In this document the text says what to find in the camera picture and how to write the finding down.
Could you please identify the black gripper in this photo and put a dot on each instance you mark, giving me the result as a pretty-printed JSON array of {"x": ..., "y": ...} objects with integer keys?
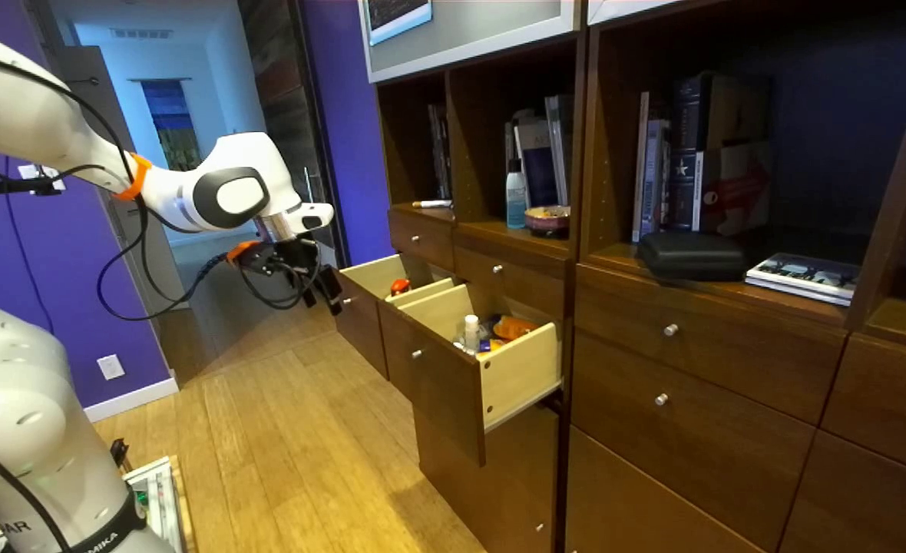
[{"x": 304, "y": 272}]

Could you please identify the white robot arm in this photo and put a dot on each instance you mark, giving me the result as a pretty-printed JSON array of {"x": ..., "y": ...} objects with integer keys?
[{"x": 60, "y": 485}]

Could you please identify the left open wooden drawer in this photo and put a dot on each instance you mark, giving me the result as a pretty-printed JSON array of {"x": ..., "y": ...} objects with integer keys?
[{"x": 362, "y": 290}]

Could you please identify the open wooden drawer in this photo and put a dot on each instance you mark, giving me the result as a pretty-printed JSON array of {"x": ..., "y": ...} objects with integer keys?
[
  {"x": 362, "y": 290},
  {"x": 469, "y": 394}
]

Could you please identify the orange black tool in drawer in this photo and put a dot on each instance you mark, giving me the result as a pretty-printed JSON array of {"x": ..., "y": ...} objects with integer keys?
[{"x": 401, "y": 286}]

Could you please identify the white small bottle in drawer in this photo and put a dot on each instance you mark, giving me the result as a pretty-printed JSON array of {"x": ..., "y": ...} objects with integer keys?
[{"x": 471, "y": 332}]

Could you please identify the clear blue spray bottle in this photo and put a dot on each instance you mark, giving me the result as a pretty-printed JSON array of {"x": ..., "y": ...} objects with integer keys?
[{"x": 514, "y": 194}]

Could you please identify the upright books right shelf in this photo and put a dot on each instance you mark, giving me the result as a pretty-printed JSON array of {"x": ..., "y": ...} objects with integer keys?
[{"x": 703, "y": 157}]

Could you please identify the dark wooden shelf cabinet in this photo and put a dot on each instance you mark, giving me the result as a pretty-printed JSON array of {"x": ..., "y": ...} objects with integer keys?
[{"x": 694, "y": 414}]

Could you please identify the flat book on shelf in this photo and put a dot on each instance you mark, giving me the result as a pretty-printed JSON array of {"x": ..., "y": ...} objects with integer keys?
[{"x": 804, "y": 276}]

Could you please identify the small round bowl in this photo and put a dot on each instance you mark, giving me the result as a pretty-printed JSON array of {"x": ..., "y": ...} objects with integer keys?
[{"x": 548, "y": 220}]

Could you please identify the black zip case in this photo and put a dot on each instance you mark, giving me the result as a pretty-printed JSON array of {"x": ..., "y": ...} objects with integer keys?
[{"x": 693, "y": 255}]

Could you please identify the white wall outlet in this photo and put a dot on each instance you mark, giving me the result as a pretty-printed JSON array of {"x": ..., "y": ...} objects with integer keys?
[{"x": 112, "y": 365}]

